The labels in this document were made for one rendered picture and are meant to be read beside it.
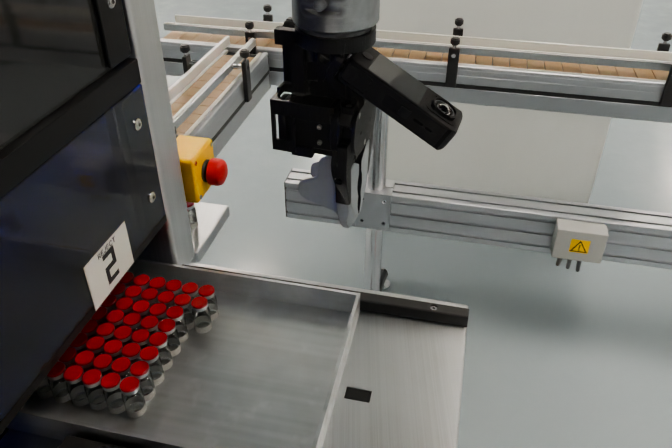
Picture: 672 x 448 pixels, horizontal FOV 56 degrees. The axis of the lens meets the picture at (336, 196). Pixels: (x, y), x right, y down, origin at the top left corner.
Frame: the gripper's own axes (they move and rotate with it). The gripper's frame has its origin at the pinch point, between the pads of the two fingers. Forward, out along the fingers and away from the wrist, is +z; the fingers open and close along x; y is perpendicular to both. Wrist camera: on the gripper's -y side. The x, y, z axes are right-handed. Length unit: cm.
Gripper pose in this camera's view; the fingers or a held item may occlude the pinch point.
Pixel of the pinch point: (354, 216)
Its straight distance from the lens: 65.1
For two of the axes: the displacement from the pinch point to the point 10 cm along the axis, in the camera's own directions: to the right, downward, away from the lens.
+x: -3.2, 5.3, -7.9
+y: -9.5, -1.8, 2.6
